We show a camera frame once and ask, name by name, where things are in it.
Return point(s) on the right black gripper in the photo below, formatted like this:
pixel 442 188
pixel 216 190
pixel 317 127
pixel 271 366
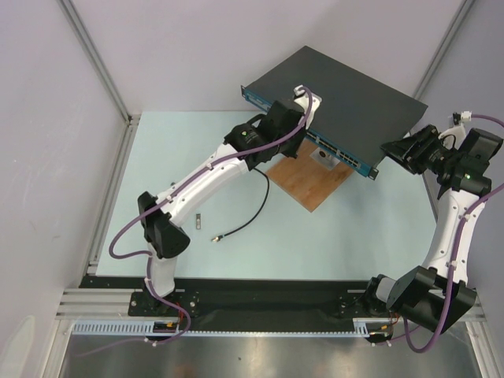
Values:
pixel 421 147

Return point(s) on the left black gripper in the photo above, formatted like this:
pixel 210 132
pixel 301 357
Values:
pixel 291 151

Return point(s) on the silver transceiver module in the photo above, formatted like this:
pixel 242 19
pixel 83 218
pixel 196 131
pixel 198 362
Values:
pixel 198 221

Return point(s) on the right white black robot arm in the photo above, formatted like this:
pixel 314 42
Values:
pixel 435 294

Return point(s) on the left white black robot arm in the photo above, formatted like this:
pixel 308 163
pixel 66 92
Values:
pixel 279 131

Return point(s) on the brown wooden board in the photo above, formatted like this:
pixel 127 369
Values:
pixel 307 182

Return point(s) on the metal switch stand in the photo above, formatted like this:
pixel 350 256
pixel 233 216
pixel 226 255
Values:
pixel 324 159

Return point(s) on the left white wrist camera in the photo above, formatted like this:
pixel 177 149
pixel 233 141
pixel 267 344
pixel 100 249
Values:
pixel 310 103

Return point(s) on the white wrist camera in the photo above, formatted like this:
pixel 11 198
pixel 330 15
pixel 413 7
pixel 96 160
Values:
pixel 310 103
pixel 456 133

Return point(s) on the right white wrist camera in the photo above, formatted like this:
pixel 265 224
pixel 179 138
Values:
pixel 456 133

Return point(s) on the blue black network switch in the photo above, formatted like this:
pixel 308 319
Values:
pixel 357 113

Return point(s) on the left aluminium frame post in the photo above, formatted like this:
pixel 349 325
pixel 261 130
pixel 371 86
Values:
pixel 89 48

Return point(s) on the aluminium frame post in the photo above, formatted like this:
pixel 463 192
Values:
pixel 89 48
pixel 456 24

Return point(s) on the right aluminium frame post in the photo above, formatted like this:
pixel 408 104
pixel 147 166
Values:
pixel 456 24

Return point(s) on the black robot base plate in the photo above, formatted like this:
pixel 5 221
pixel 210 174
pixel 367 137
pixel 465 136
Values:
pixel 179 317

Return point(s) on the white slotted cable duct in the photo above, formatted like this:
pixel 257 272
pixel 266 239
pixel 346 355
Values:
pixel 357 327

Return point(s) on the aluminium frame rail front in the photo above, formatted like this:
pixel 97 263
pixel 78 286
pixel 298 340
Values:
pixel 118 303

